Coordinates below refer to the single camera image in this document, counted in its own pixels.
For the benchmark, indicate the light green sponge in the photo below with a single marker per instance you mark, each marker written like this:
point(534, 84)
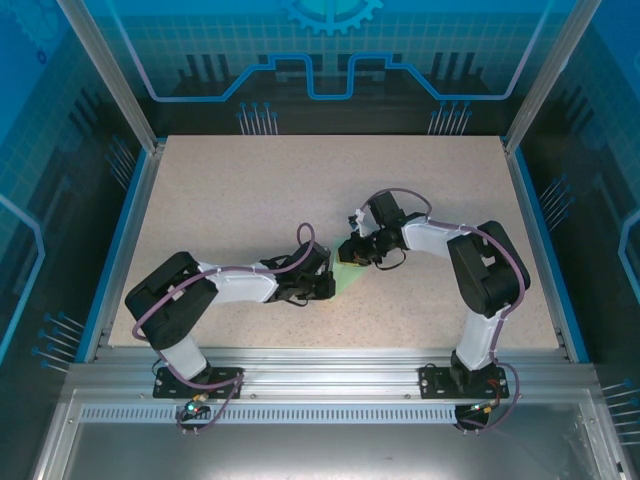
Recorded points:
point(345, 280)

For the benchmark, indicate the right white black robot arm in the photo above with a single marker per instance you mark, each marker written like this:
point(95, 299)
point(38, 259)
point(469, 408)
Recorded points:
point(477, 340)

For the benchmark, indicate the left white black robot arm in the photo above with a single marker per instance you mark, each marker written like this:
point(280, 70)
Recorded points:
point(240, 287)

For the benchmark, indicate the sheet metal panel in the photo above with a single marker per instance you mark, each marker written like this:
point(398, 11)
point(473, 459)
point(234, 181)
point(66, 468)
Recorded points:
point(320, 450)

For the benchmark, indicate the aluminium mounting rail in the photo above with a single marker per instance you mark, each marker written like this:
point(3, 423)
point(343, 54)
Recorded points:
point(330, 370)

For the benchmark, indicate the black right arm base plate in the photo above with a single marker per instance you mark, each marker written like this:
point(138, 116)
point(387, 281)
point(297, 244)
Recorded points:
point(430, 385)

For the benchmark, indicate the aluminium side rail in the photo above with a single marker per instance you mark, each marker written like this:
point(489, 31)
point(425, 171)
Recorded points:
point(136, 225)
point(532, 225)

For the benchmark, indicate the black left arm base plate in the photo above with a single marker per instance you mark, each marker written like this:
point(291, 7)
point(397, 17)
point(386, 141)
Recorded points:
point(165, 385)

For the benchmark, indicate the aluminium frame post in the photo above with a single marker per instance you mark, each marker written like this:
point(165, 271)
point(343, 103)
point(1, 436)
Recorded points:
point(115, 75)
point(550, 75)

